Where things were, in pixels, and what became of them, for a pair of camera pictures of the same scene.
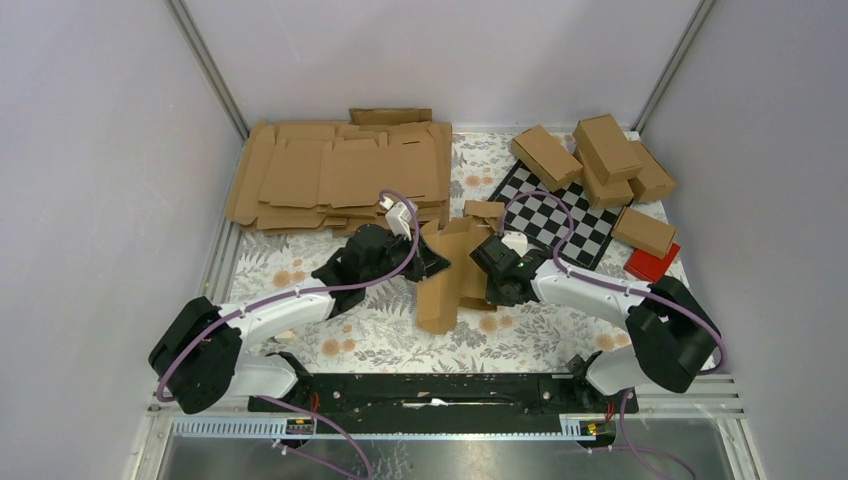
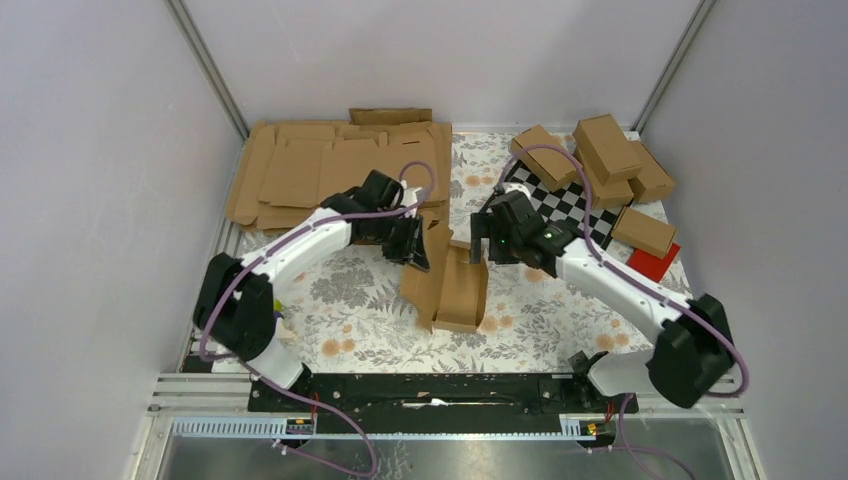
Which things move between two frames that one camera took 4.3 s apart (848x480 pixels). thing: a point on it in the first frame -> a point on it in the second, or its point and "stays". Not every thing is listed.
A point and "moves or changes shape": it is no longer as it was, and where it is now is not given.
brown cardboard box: x=440 y=297 moves or changes shape
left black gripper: x=429 y=262 -> x=419 y=258
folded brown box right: x=652 y=181 stays
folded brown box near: x=645 y=231 stays
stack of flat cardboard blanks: x=329 y=177 stays
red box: x=649 y=266 stays
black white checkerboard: x=565 y=222 stays
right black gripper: x=495 y=299 -> x=485 y=225
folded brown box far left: x=546 y=158 stays
